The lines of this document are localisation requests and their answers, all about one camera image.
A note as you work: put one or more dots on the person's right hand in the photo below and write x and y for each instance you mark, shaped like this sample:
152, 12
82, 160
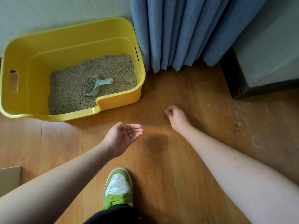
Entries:
178, 118

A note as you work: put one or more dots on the person's left hand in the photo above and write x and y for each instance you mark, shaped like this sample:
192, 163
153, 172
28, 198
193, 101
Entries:
118, 139

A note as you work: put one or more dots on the person's right fingers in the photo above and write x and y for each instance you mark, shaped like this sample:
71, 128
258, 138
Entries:
169, 111

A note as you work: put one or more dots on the person's left fingers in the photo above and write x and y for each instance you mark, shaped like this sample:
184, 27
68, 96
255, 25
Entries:
137, 130

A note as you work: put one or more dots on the litter pellets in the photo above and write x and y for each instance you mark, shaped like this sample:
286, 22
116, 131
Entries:
132, 132

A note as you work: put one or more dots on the person's right forearm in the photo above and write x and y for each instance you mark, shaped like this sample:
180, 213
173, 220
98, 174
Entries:
233, 174

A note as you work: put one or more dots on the person's left forearm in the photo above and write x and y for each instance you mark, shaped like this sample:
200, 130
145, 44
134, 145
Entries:
58, 184

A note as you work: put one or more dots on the grey-green plastic litter scoop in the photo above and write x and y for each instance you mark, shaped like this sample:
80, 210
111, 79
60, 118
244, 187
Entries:
99, 84

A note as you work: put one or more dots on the green and white sneaker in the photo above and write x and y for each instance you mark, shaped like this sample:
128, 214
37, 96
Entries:
118, 186

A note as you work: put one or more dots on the beige cat litter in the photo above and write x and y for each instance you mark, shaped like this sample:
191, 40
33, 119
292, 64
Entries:
70, 88

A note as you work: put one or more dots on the blue curtain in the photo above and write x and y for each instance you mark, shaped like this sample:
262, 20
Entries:
186, 30

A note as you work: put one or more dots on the black trouser leg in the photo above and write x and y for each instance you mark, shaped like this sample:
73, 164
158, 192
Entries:
112, 215

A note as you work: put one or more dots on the yellow plastic litter box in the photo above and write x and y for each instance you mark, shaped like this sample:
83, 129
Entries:
70, 39

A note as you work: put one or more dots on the brown cardboard piece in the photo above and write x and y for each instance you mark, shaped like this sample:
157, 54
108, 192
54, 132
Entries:
9, 180

